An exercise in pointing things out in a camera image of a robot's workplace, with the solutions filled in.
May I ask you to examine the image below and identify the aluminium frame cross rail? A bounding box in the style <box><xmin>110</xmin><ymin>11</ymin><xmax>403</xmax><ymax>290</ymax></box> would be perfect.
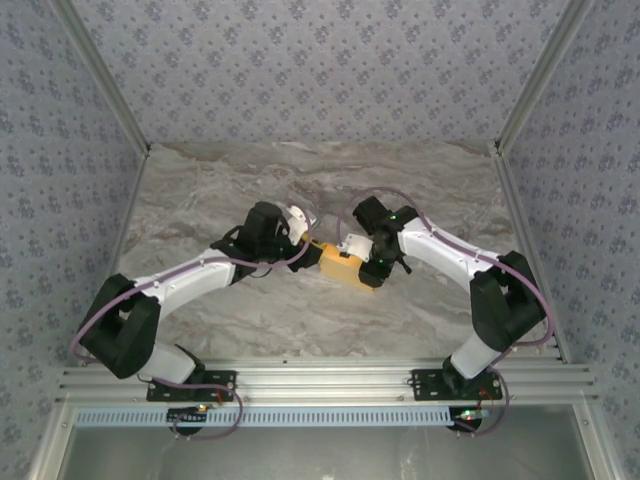
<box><xmin>57</xmin><ymin>357</ymin><xmax>601</xmax><ymax>404</ymax></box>

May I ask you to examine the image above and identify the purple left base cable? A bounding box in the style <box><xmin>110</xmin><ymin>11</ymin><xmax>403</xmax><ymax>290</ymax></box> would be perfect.
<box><xmin>169</xmin><ymin>382</ymin><xmax>245</xmax><ymax>441</ymax></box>

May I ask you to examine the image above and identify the grey slotted cable duct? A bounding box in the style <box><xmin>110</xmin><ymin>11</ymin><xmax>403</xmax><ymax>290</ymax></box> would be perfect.
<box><xmin>74</xmin><ymin>405</ymin><xmax>461</xmax><ymax>429</ymax></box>

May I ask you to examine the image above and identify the small circuit board with LED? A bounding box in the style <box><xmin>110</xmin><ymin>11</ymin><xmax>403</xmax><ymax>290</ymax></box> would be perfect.
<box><xmin>167</xmin><ymin>405</ymin><xmax>211</xmax><ymax>435</ymax></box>
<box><xmin>449</xmin><ymin>405</ymin><xmax>494</xmax><ymax>435</ymax></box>

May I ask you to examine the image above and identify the yellow paper box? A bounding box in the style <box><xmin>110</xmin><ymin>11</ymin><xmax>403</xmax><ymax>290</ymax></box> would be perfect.
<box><xmin>319</xmin><ymin>241</ymin><xmax>377</xmax><ymax>295</ymax></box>

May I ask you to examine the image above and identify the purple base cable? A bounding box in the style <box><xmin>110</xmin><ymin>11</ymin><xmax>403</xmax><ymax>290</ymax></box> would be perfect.
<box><xmin>452</xmin><ymin>367</ymin><xmax>511</xmax><ymax>437</ymax></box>
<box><xmin>169</xmin><ymin>382</ymin><xmax>245</xmax><ymax>441</ymax></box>

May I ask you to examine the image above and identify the aluminium frame post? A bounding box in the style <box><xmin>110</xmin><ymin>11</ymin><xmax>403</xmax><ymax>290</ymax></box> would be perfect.
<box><xmin>49</xmin><ymin>0</ymin><xmax>152</xmax><ymax>154</ymax></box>
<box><xmin>493</xmin><ymin>0</ymin><xmax>597</xmax><ymax>151</ymax></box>

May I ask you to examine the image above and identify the grey metal panel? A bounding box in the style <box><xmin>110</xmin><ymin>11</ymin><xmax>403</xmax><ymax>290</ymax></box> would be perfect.
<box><xmin>64</xmin><ymin>424</ymin><xmax>596</xmax><ymax>480</ymax></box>

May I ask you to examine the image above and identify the aluminium table side rail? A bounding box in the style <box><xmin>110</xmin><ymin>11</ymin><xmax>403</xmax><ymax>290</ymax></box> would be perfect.
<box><xmin>107</xmin><ymin>144</ymin><xmax>152</xmax><ymax>286</ymax></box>
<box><xmin>492</xmin><ymin>142</ymin><xmax>572</xmax><ymax>364</ymax></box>

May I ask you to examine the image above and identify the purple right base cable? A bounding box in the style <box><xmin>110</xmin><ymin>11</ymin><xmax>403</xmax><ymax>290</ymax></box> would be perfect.
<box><xmin>452</xmin><ymin>367</ymin><xmax>511</xmax><ymax>437</ymax></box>

